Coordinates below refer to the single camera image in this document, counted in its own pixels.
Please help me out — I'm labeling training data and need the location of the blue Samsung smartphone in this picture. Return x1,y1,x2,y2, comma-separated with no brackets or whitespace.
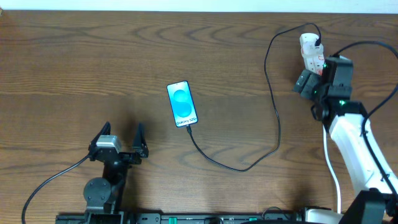
167,80,198,128

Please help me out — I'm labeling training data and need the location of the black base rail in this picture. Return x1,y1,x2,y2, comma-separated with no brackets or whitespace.
55,213,304,224

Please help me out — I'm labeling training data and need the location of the white power strip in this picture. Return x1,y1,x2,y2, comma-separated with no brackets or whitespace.
301,42,325,75

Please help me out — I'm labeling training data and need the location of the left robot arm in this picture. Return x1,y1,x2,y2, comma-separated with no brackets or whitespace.
83,122,149,214

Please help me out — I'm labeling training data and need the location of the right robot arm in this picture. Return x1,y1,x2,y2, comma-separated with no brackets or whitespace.
294,56,397,223

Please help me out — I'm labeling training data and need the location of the white charger plug adapter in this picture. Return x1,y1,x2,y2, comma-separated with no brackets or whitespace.
299,33,323,50

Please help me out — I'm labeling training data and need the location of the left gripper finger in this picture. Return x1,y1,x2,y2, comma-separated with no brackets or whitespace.
90,121,111,146
132,123,149,152

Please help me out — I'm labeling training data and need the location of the black charging cable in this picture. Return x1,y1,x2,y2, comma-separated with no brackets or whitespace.
185,22,323,173

